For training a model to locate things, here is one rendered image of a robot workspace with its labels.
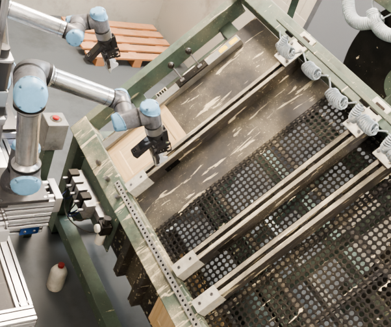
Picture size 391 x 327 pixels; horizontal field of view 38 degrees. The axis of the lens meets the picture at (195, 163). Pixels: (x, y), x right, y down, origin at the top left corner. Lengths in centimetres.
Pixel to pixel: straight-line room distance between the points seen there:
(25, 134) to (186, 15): 451
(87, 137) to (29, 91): 124
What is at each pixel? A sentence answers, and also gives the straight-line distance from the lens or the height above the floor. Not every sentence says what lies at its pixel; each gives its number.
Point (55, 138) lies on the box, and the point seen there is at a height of 84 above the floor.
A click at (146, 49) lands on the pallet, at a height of 11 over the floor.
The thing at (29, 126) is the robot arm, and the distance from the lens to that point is 215.
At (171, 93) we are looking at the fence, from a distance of 308.
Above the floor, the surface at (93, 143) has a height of 88.
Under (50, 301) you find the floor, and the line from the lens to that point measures 349.
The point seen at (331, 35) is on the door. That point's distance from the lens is 478.
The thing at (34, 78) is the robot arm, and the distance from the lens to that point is 205.
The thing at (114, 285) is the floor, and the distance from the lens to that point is 367.
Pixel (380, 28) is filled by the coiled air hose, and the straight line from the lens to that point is 298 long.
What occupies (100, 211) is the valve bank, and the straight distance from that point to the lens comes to 299.
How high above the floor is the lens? 274
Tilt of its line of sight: 34 degrees down
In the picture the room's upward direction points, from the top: 25 degrees clockwise
